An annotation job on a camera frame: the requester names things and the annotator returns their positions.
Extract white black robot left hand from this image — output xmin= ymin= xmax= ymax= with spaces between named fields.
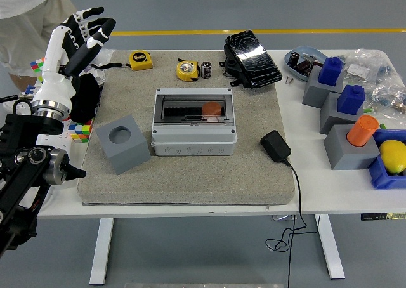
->
xmin=32 ymin=6 xmax=117 ymax=107

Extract grey block with round hole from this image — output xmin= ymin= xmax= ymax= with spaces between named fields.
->
xmin=95 ymin=115 xmax=152 ymax=176

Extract tinted transparent box lid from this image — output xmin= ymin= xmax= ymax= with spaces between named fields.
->
xmin=159 ymin=93 xmax=230 ymax=124

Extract grey electrical junction box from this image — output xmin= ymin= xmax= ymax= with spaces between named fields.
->
xmin=150 ymin=87 xmax=238 ymax=157

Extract orange cylinder battery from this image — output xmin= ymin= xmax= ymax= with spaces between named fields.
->
xmin=202 ymin=101 xmax=222 ymax=116
xmin=346 ymin=115 xmax=380 ymax=148

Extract white-edged colourful puzzle cube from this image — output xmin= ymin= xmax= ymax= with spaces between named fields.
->
xmin=30 ymin=56 xmax=46 ymax=77

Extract black cloth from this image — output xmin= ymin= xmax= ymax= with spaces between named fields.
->
xmin=71 ymin=74 xmax=100 ymax=124

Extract white printed packet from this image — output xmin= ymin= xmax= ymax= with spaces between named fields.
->
xmin=79 ymin=64 xmax=107 ymax=86

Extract stickerless colourful puzzle cube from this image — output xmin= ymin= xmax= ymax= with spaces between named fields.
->
xmin=69 ymin=118 xmax=95 ymax=144

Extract clear bag of parts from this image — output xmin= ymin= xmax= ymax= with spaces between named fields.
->
xmin=364 ymin=78 xmax=406 ymax=119
xmin=91 ymin=48 xmax=117 ymax=69
xmin=341 ymin=48 xmax=396 ymax=86

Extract yellow tape measure black label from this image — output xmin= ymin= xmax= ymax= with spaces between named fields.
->
xmin=90 ymin=51 xmax=154 ymax=72

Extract yellow tape measure chrome face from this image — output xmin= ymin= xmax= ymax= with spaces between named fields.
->
xmin=176 ymin=58 xmax=200 ymax=82

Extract small black cylinder capacitor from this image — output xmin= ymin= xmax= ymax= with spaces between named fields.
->
xmin=200 ymin=61 xmax=213 ymax=79

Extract white table leg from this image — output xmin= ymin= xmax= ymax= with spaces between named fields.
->
xmin=315 ymin=214 xmax=346 ymax=280
xmin=89 ymin=218 xmax=114 ymax=285

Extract grey-brown mat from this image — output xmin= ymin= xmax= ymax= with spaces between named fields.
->
xmin=77 ymin=49 xmax=296 ymax=206

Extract black glossy plastic tray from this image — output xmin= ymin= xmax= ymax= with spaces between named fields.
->
xmin=223 ymin=30 xmax=283 ymax=89

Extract black power adapter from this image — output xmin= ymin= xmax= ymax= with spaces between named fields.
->
xmin=259 ymin=130 xmax=292 ymax=163

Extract brown electronic components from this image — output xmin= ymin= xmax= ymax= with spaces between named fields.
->
xmin=294 ymin=58 xmax=315 ymax=76

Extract grey block holder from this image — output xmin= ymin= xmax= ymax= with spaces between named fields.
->
xmin=319 ymin=92 xmax=365 ymax=135
xmin=301 ymin=66 xmax=345 ymax=108
xmin=323 ymin=124 xmax=381 ymax=171

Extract blue-grey shallow bowl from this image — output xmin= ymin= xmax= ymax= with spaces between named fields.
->
xmin=284 ymin=45 xmax=327 ymax=82

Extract blue bottle-shaped block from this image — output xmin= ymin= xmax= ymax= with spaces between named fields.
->
xmin=336 ymin=84 xmax=366 ymax=114
xmin=318 ymin=56 xmax=344 ymax=87

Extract blue plastic bin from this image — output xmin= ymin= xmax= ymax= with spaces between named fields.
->
xmin=367 ymin=129 xmax=406 ymax=190

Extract yellow lemon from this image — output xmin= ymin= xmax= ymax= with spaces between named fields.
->
xmin=379 ymin=139 xmax=406 ymax=175

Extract black table control panel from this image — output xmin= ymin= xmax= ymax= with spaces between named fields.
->
xmin=360 ymin=212 xmax=406 ymax=221

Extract black adapter cord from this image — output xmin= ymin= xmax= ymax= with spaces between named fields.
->
xmin=265 ymin=159 xmax=319 ymax=288

